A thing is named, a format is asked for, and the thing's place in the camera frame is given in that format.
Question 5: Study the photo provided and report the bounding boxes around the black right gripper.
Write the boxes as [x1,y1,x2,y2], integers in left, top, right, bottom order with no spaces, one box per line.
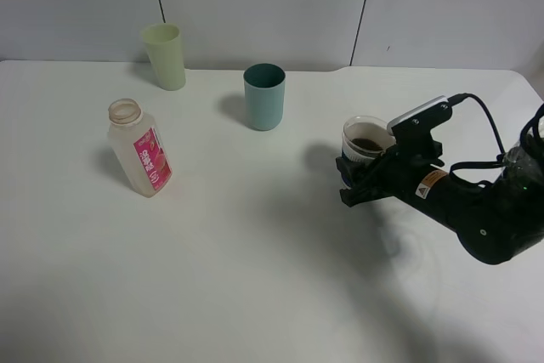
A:
[336,133,444,210]

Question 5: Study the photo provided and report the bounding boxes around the clear bottle with pink label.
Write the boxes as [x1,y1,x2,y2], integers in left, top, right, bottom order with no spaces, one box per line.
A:
[107,99,172,197]

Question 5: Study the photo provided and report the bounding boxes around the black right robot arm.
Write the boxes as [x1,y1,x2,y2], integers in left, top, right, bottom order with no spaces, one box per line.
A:
[336,100,543,265]

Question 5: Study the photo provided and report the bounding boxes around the teal plastic cup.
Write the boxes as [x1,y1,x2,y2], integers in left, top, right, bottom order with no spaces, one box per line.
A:
[243,63,286,131]

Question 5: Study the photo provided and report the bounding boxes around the pale green plastic cup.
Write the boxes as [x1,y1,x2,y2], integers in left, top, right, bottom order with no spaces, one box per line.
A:
[141,23,186,91]

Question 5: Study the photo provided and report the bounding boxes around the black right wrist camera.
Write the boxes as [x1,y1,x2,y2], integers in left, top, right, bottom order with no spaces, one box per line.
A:
[387,96,453,143]

